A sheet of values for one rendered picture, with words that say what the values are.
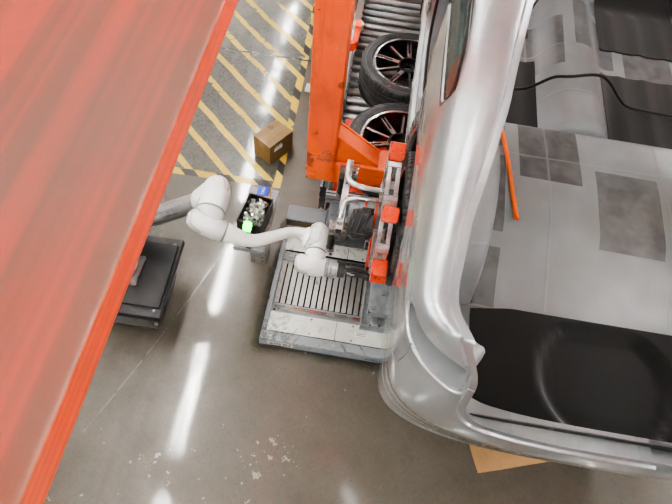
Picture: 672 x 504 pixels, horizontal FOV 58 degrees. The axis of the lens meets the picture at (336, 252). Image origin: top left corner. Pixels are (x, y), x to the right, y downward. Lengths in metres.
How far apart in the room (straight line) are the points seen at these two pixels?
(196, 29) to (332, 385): 3.15
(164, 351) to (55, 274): 3.30
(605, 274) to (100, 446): 2.59
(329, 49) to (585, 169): 1.37
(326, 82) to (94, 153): 2.70
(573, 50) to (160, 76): 3.78
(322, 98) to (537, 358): 1.55
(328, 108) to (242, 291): 1.25
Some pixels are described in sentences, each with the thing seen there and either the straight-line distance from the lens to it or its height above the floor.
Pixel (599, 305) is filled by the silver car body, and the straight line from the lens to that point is 2.94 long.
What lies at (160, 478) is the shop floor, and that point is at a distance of 3.34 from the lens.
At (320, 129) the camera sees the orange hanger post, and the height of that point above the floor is 0.92.
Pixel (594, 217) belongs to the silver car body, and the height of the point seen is 1.04.
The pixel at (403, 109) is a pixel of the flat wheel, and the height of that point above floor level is 0.50.
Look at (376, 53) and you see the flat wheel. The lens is 4.35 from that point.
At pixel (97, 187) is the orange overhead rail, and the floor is 3.00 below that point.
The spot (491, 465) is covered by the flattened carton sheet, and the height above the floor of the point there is 0.01.
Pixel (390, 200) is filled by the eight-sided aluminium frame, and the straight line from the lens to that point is 2.68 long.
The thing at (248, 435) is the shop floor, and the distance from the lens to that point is 3.35.
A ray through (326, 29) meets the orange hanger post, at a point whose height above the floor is 1.53.
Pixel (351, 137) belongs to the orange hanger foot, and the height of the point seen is 0.81.
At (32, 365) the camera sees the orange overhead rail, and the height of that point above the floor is 3.00.
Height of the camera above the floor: 3.21
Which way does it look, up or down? 57 degrees down
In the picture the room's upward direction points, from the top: 8 degrees clockwise
